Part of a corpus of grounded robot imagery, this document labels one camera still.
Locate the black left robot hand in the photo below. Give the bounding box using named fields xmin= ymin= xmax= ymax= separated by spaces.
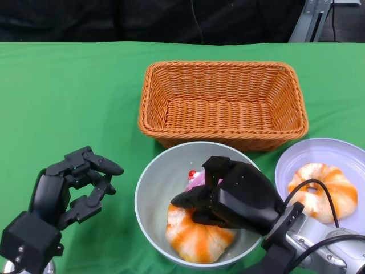
xmin=30 ymin=145 xmax=125 ymax=229

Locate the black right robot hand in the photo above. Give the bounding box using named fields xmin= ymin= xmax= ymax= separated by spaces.
xmin=170 ymin=155 xmax=286 ymax=236

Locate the orange striped ring bread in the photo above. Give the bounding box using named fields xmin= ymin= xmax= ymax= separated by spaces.
xmin=165 ymin=202 xmax=237 ymax=263
xmin=287 ymin=162 xmax=359 ymax=223

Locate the grey bowl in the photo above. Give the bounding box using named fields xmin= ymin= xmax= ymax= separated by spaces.
xmin=134 ymin=141 xmax=266 ymax=268

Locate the pink and chocolate cake slice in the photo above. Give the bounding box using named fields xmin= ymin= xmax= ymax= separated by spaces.
xmin=184 ymin=170 xmax=224 ymax=194

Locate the orange wicker basket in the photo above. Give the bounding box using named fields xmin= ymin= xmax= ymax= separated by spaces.
xmin=137 ymin=60 xmax=310 ymax=152

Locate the lavender plate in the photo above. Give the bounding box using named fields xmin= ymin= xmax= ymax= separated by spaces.
xmin=275 ymin=138 xmax=365 ymax=235

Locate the green tablecloth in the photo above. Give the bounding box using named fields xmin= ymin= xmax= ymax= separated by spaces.
xmin=0 ymin=42 xmax=365 ymax=274

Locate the black backdrop curtain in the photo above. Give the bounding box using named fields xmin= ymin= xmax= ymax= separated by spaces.
xmin=0 ymin=0 xmax=365 ymax=45

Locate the grey metal stand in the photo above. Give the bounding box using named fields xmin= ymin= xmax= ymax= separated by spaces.
xmin=287 ymin=0 xmax=333 ymax=43

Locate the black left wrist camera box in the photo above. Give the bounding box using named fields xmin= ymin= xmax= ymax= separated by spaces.
xmin=1 ymin=210 xmax=65 ymax=274

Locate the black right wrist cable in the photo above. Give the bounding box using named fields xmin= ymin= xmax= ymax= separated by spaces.
xmin=283 ymin=179 xmax=340 ymax=229

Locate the thin black hanging cable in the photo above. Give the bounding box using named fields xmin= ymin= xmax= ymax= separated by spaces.
xmin=190 ymin=0 xmax=205 ymax=44

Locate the thin black cable by stand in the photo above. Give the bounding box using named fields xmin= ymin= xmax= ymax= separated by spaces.
xmin=327 ymin=0 xmax=340 ymax=43

